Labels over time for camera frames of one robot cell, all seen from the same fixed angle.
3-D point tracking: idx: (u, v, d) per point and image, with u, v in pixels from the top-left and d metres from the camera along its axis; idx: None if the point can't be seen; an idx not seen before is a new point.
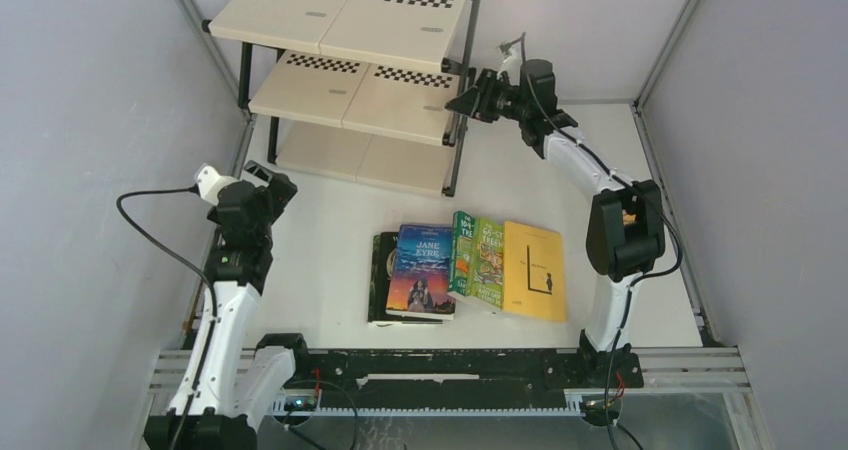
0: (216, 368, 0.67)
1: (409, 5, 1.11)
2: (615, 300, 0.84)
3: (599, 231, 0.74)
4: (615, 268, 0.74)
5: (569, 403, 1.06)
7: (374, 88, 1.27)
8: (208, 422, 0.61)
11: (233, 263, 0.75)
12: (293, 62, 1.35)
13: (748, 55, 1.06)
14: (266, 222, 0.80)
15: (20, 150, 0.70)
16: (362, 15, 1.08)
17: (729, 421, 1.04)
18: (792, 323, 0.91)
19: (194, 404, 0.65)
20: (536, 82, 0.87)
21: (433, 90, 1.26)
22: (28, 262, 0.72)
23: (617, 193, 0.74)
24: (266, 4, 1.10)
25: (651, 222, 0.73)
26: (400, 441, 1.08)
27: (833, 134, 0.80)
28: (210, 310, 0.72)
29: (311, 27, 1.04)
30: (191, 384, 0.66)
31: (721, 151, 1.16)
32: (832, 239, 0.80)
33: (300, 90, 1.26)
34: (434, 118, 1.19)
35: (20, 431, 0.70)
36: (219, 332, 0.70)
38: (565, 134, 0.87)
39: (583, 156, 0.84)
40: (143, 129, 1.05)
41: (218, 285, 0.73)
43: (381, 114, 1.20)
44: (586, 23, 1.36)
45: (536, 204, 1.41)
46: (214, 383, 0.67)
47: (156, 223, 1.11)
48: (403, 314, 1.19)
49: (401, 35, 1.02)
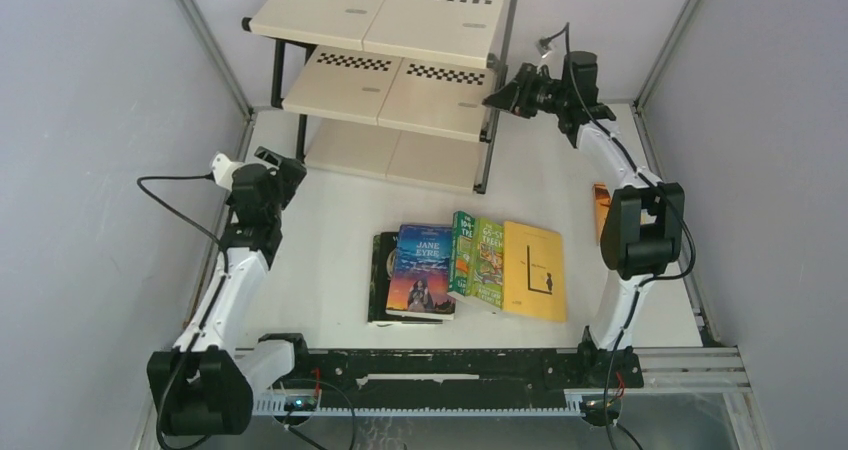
0: (223, 313, 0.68)
1: (447, 2, 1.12)
2: (622, 300, 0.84)
3: (614, 225, 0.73)
4: (624, 266, 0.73)
5: (569, 403, 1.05)
7: (409, 86, 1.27)
8: (210, 356, 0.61)
11: (243, 239, 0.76)
12: (323, 60, 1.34)
13: (748, 55, 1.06)
14: (276, 201, 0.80)
15: (20, 149, 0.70)
16: (403, 12, 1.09)
17: (729, 421, 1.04)
18: (792, 322, 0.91)
19: (199, 344, 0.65)
20: (578, 71, 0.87)
21: (467, 87, 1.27)
22: (28, 262, 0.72)
23: (640, 191, 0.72)
24: (306, 2, 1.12)
25: (670, 225, 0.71)
26: (400, 441, 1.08)
27: (833, 132, 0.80)
28: (221, 266, 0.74)
29: (353, 25, 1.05)
30: (198, 325, 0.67)
31: (722, 151, 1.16)
32: (833, 237, 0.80)
33: (333, 88, 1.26)
34: (472, 115, 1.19)
35: (20, 431, 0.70)
36: (228, 283, 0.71)
38: (601, 125, 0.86)
39: (612, 145, 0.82)
40: (143, 128, 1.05)
41: (229, 251, 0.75)
43: (420, 111, 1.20)
44: (586, 23, 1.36)
45: (536, 204, 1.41)
46: (221, 326, 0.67)
47: (156, 222, 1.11)
48: (403, 314, 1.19)
49: (444, 31, 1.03)
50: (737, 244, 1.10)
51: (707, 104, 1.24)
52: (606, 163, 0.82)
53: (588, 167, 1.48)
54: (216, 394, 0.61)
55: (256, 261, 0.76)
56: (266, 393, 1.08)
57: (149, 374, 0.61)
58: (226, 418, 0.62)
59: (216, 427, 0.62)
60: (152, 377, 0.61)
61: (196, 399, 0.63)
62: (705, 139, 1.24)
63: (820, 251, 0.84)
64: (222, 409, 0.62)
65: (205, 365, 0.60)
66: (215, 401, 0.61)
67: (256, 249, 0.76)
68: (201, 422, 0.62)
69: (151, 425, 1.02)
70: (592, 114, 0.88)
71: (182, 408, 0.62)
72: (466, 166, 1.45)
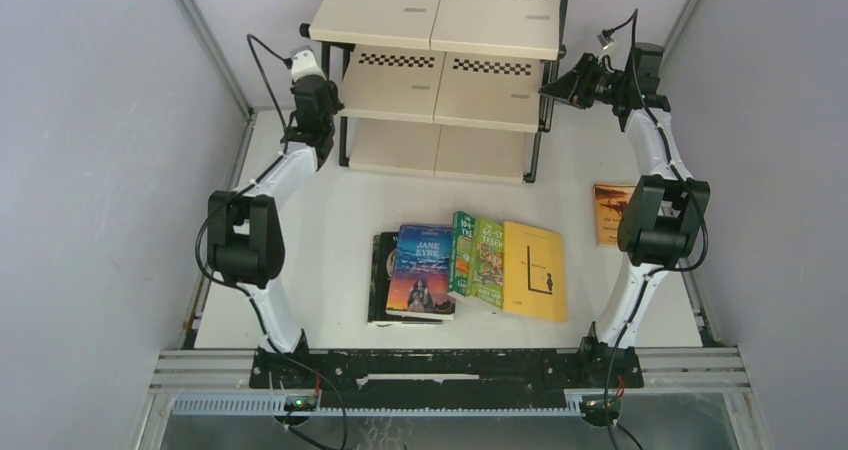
0: (276, 178, 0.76)
1: None
2: (629, 289, 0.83)
3: (632, 209, 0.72)
4: (633, 249, 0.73)
5: (569, 403, 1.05)
7: (459, 80, 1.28)
8: (260, 201, 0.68)
11: (301, 140, 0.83)
12: (364, 61, 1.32)
13: (752, 55, 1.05)
14: (330, 111, 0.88)
15: (20, 150, 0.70)
16: (464, 7, 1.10)
17: (729, 421, 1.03)
18: (792, 323, 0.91)
19: (252, 192, 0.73)
20: (640, 57, 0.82)
21: (516, 80, 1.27)
22: (27, 262, 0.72)
23: (667, 183, 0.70)
24: (362, 3, 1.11)
25: (687, 222, 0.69)
26: (400, 441, 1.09)
27: (836, 132, 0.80)
28: (281, 150, 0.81)
29: (417, 23, 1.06)
30: (255, 178, 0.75)
31: (723, 151, 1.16)
32: (835, 238, 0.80)
33: (383, 88, 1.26)
34: (528, 106, 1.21)
35: (21, 431, 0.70)
36: (284, 161, 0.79)
38: (651, 113, 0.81)
39: (655, 135, 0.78)
40: (143, 129, 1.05)
41: (289, 144, 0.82)
43: (477, 106, 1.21)
44: (587, 24, 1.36)
45: (537, 204, 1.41)
46: (272, 186, 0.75)
47: (157, 223, 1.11)
48: (403, 314, 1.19)
49: (510, 25, 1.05)
50: (736, 243, 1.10)
51: (709, 103, 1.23)
52: (644, 150, 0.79)
53: (588, 166, 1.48)
54: (258, 236, 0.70)
55: (308, 157, 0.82)
56: (266, 392, 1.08)
57: (208, 207, 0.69)
58: (260, 263, 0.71)
59: (251, 270, 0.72)
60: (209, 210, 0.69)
61: (237, 244, 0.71)
62: (706, 138, 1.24)
63: (821, 250, 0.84)
64: (260, 253, 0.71)
65: (254, 210, 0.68)
66: (255, 243, 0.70)
67: (311, 149, 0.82)
68: (240, 260, 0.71)
69: (151, 425, 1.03)
70: (646, 101, 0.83)
71: (228, 246, 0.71)
72: (467, 162, 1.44)
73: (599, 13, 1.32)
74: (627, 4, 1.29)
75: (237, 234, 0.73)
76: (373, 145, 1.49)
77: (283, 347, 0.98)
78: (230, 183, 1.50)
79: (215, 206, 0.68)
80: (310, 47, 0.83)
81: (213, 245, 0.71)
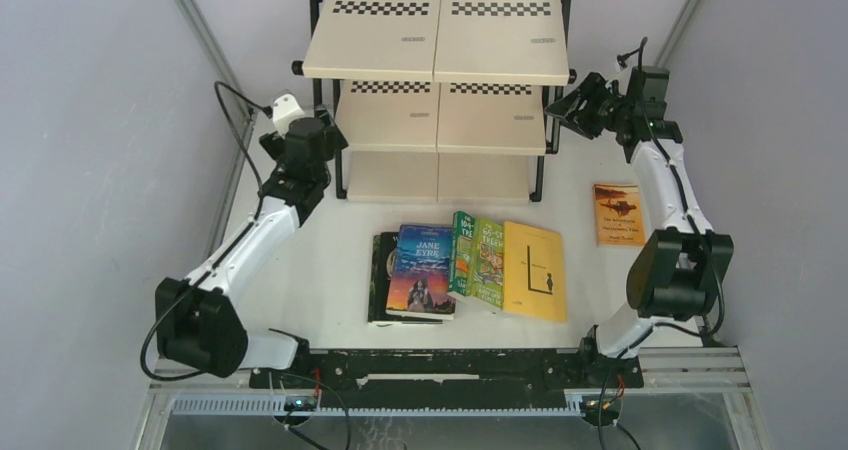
0: (236, 259, 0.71)
1: (504, 17, 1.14)
2: (634, 330, 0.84)
3: (645, 267, 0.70)
4: (647, 307, 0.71)
5: (569, 403, 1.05)
7: (458, 105, 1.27)
8: (212, 299, 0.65)
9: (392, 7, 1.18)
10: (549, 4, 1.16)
11: (283, 192, 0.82)
12: (358, 89, 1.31)
13: (750, 67, 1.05)
14: (323, 160, 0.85)
15: (20, 148, 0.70)
16: (459, 33, 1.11)
17: (728, 421, 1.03)
18: (792, 324, 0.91)
19: (208, 281, 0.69)
20: (645, 80, 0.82)
21: (518, 99, 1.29)
22: (26, 263, 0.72)
23: (684, 237, 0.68)
24: (353, 35, 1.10)
25: (706, 280, 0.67)
26: (400, 441, 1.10)
27: (835, 134, 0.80)
28: (253, 214, 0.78)
29: (421, 53, 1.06)
30: (212, 264, 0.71)
31: (722, 158, 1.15)
32: (834, 240, 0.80)
33: (379, 114, 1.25)
34: (531, 128, 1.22)
35: (20, 430, 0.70)
36: (253, 230, 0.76)
38: (661, 148, 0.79)
39: (668, 175, 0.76)
40: (142, 129, 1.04)
41: (266, 199, 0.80)
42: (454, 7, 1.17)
43: (475, 130, 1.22)
44: (589, 28, 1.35)
45: (536, 205, 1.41)
46: (232, 270, 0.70)
47: (156, 225, 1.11)
48: (403, 314, 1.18)
49: (513, 49, 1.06)
50: None
51: (706, 112, 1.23)
52: (656, 191, 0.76)
53: (588, 166, 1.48)
54: (205, 336, 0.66)
55: (286, 217, 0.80)
56: (266, 392, 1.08)
57: (156, 299, 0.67)
58: (213, 360, 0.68)
59: (200, 366, 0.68)
60: (158, 303, 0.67)
61: (187, 336, 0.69)
62: (705, 140, 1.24)
63: (819, 250, 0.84)
64: (211, 350, 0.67)
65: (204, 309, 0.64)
66: (203, 342, 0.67)
67: (288, 208, 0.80)
68: (189, 356, 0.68)
69: (151, 425, 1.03)
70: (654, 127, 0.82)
71: (177, 340, 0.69)
72: (466, 167, 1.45)
73: (598, 18, 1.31)
74: (626, 9, 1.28)
75: (189, 324, 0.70)
76: (376, 155, 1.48)
77: (279, 365, 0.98)
78: (228, 185, 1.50)
79: (161, 302, 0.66)
80: (288, 93, 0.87)
81: (162, 339, 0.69)
